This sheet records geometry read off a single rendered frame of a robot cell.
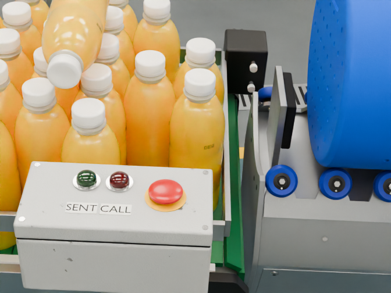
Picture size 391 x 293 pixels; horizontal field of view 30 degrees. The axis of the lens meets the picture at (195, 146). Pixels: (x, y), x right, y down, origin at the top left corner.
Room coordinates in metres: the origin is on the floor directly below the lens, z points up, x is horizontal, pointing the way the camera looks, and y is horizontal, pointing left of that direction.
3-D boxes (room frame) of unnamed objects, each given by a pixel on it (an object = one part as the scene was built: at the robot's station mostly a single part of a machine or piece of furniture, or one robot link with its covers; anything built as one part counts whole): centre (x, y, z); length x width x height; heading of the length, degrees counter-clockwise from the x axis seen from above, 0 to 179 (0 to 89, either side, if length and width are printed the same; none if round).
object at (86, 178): (0.57, 0.11, 1.11); 0.02 x 0.02 x 0.01
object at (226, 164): (0.85, -0.04, 0.96); 0.40 x 0.01 x 0.03; 1
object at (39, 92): (0.72, 0.19, 1.11); 0.04 x 0.04 x 0.02
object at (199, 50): (0.84, 0.00, 1.11); 0.04 x 0.04 x 0.02
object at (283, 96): (0.85, -0.12, 0.99); 0.10 x 0.02 x 0.12; 1
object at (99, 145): (0.68, 0.13, 1.00); 0.07 x 0.07 x 0.20
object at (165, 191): (0.56, 0.03, 1.11); 0.04 x 0.04 x 0.01
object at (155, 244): (0.56, 0.08, 1.05); 0.20 x 0.10 x 0.10; 91
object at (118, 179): (0.58, 0.08, 1.11); 0.02 x 0.02 x 0.01
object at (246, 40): (1.05, -0.07, 0.95); 0.10 x 0.07 x 0.10; 1
